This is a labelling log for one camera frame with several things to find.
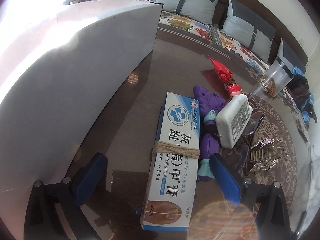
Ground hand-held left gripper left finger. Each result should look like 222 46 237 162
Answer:
25 152 108 240

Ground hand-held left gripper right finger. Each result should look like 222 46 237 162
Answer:
211 154 293 240

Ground blue and white cream box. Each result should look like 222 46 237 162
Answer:
140 92 200 231

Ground white lotion bottle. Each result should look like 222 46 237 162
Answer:
216 97 253 148

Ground red foil packet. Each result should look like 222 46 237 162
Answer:
209 56 242 98

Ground large white storage box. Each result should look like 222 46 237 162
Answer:
0 0 164 188

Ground brown fish-patterned desktop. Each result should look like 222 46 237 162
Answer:
37 25 315 240

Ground rhinestone bow hair clip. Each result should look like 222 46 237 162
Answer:
246 134 288 172

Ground tan rubber band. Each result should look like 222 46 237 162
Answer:
152 141 200 159

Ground clear eyeglasses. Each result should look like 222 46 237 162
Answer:
235 114 266 170

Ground purple toy figure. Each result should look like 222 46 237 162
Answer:
192 85 227 183

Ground black bag with blue cloth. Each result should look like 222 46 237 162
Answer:
292 66 318 123

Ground clear jar with black lid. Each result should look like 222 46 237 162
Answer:
259 56 293 98

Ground dark brown bag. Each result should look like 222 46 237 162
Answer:
287 76 312 110

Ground floral sofa blanket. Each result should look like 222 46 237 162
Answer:
157 11 308 120

